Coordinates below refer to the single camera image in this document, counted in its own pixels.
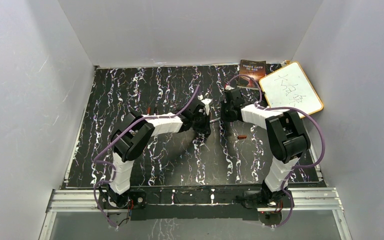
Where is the yellow framed whiteboard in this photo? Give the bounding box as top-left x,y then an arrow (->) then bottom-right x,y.
259,61 -> 324,115

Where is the white marker pen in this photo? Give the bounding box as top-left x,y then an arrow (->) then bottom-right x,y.
209,118 -> 221,123

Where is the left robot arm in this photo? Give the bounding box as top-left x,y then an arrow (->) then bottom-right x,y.
101,96 -> 213,208

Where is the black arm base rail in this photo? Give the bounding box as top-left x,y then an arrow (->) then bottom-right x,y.
47,183 -> 345,226

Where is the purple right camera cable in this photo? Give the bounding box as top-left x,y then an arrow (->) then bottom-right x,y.
225,74 -> 327,228

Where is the dark paperback book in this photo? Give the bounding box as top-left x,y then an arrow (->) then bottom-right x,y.
237,59 -> 266,90

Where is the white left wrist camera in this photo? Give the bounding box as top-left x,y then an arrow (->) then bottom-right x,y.
198,95 -> 213,116

